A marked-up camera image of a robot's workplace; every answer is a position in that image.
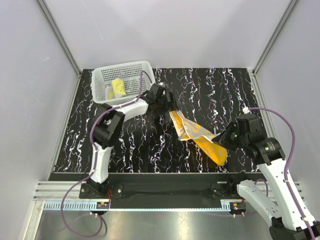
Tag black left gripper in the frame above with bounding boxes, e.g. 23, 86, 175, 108
154, 92, 179, 117

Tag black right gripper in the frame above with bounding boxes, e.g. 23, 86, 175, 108
211, 120, 248, 152

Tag orange and grey towel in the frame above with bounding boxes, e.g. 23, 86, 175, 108
169, 110, 228, 165

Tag yellow-green and grey towel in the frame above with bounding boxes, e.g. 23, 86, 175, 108
105, 78, 127, 100

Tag white plastic mesh basket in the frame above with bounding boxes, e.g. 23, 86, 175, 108
91, 60, 156, 106

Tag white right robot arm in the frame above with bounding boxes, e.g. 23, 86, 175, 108
213, 113, 320, 240

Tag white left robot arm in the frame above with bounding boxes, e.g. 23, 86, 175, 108
89, 83, 178, 198

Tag right orange connector box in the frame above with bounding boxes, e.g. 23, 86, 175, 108
231, 202, 247, 212

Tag orange connector box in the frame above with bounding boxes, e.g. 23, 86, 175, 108
96, 201, 110, 211
231, 202, 247, 212

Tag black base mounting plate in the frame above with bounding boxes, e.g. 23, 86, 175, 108
79, 172, 254, 207

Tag left orange connector box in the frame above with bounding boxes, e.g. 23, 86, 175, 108
96, 201, 110, 211

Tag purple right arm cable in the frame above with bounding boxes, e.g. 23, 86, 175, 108
243, 107, 317, 240

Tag right aluminium frame post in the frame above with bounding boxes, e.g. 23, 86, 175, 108
252, 0, 300, 76

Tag aluminium frame post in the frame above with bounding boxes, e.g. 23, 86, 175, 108
35, 0, 82, 76
252, 0, 300, 76

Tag left aluminium frame post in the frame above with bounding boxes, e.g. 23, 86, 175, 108
35, 0, 82, 76

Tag slotted cable duct rail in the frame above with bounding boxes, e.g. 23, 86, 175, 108
44, 200, 231, 212

